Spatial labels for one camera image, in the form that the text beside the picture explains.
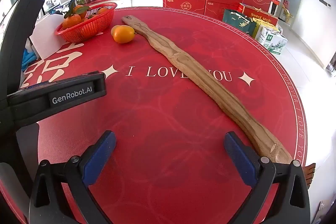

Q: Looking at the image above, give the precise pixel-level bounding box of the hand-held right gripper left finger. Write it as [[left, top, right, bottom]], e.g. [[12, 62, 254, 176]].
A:
[[28, 130, 116, 224]]

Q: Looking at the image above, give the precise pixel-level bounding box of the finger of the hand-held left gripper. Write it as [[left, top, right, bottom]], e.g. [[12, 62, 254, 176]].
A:
[[26, 71, 107, 98]]

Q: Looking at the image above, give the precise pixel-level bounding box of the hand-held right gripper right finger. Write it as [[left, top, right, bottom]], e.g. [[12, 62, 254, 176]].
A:
[[224, 132, 311, 224]]

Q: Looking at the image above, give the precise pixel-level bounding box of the blue cloth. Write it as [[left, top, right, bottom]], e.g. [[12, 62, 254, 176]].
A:
[[22, 49, 40, 71]]

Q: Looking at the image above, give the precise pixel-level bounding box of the orange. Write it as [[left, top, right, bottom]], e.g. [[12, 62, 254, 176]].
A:
[[111, 25, 135, 44]]

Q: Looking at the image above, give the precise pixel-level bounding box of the red plastic basket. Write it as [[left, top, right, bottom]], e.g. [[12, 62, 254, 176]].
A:
[[55, 2, 118, 43]]

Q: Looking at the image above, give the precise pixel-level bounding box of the pile of leafy tangerines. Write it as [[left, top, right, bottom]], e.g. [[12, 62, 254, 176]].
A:
[[63, 0, 109, 29]]

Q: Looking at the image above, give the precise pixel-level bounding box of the white toilet paper roll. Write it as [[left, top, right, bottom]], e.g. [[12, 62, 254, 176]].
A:
[[29, 14, 71, 60]]

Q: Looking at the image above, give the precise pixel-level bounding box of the wooden chair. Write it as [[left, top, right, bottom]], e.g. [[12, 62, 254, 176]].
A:
[[302, 162, 316, 186]]

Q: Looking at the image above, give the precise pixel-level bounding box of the long wooden stick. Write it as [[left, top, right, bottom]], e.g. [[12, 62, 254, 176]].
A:
[[122, 15, 293, 165]]

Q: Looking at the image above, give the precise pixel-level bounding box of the white green carton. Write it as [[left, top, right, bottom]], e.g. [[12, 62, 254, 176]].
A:
[[256, 27, 288, 56]]

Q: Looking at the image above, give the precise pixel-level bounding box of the yellow green carton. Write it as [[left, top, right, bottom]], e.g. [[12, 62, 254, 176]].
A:
[[252, 18, 280, 38]]

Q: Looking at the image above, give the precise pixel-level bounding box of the green gift bag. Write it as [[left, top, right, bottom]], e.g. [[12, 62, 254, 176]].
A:
[[222, 9, 257, 36]]

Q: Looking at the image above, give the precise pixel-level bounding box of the yellow cardboard box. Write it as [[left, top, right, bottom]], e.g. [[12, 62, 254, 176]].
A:
[[278, 0, 294, 25]]

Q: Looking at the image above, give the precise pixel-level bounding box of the red box with rope handle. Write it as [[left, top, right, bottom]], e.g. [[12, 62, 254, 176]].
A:
[[238, 3, 279, 27]]

